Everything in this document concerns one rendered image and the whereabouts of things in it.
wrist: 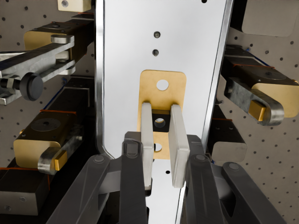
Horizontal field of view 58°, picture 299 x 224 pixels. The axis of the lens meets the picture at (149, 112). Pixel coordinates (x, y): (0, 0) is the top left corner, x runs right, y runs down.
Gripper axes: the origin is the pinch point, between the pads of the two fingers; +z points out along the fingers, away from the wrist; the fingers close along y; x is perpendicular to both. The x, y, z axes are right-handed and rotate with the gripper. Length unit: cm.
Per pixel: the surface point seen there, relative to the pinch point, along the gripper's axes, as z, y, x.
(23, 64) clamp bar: 11.2, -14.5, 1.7
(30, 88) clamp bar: 7.5, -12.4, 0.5
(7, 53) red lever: 18.4, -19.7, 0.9
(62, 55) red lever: 22.1, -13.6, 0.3
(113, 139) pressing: 29.1, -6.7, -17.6
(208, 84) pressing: 29.1, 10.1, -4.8
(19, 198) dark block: 17.1, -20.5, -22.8
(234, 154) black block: 30.1, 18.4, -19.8
